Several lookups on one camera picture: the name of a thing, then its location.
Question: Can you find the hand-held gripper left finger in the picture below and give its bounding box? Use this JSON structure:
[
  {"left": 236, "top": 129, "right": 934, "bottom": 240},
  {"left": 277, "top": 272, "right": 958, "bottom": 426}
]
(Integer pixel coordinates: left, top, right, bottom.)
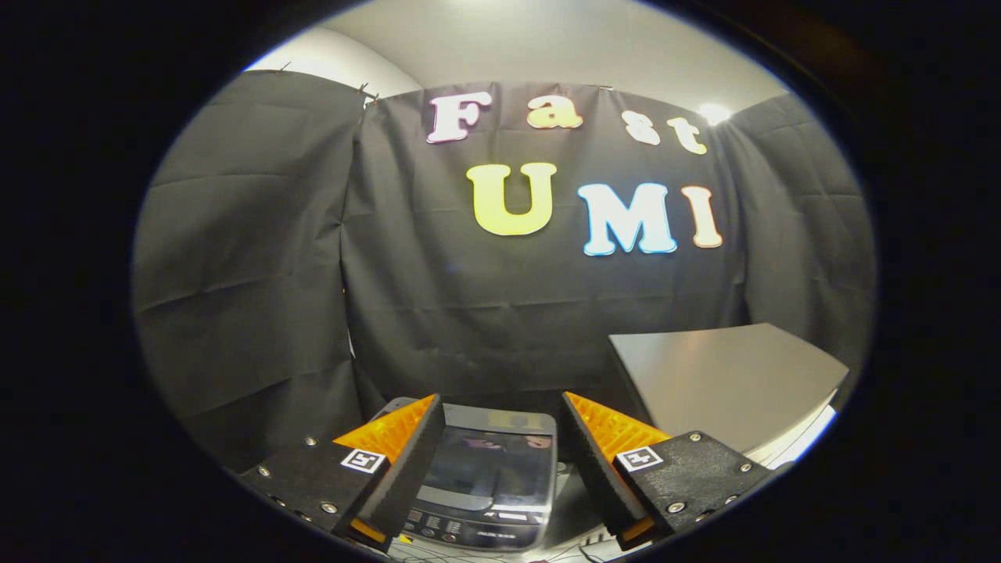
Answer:
[{"left": 239, "top": 393, "right": 447, "bottom": 550}]

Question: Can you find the beige cabinet with dark top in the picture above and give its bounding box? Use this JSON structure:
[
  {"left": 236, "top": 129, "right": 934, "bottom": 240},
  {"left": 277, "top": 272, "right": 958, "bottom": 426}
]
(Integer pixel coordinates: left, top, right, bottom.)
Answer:
[{"left": 608, "top": 323, "right": 850, "bottom": 470}]

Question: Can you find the grey washing machine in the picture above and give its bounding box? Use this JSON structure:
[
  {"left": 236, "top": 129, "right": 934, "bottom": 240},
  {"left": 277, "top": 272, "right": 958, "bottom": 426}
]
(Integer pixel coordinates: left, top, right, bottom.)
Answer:
[{"left": 368, "top": 396, "right": 595, "bottom": 552}]

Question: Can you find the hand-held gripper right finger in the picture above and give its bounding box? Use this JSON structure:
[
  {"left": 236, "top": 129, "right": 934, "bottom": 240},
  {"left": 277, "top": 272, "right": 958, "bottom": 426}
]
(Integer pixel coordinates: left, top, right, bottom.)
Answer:
[{"left": 559, "top": 391, "right": 775, "bottom": 550}]

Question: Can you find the black backdrop cloth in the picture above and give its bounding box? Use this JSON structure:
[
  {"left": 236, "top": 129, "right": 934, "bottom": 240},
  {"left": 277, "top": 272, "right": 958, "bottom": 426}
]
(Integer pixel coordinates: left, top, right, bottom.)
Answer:
[{"left": 131, "top": 69, "right": 877, "bottom": 470}]

